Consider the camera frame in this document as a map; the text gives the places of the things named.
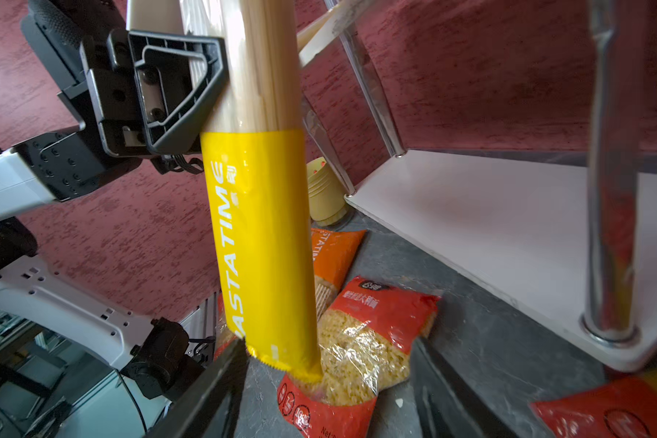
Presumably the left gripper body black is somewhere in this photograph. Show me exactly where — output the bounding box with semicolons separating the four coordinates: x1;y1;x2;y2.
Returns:
80;28;142;159

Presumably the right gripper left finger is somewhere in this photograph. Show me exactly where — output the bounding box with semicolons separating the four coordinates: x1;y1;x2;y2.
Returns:
147;339;249;438

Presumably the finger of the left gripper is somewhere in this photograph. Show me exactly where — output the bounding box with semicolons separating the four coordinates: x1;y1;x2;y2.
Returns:
128;31;229;155

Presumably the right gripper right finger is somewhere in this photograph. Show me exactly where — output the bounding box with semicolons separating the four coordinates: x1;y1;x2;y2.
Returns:
409;337;516;437

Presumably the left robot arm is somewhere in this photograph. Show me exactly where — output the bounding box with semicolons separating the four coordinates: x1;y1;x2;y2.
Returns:
0;1;228;402

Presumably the white two-tier shelf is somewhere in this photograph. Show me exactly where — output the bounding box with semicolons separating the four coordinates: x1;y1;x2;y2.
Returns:
303;1;657;372

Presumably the red macaroni bag centre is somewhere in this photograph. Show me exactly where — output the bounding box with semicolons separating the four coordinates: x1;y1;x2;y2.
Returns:
277;277;440;437

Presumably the red spaghetti pack left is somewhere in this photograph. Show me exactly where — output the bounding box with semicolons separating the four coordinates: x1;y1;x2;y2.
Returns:
531;377;657;438

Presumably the orange macaroni bag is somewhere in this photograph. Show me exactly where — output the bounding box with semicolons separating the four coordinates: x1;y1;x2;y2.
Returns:
311;228;367;319

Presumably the yellow pen cup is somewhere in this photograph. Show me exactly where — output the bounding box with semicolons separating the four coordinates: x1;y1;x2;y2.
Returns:
307;157;349;226

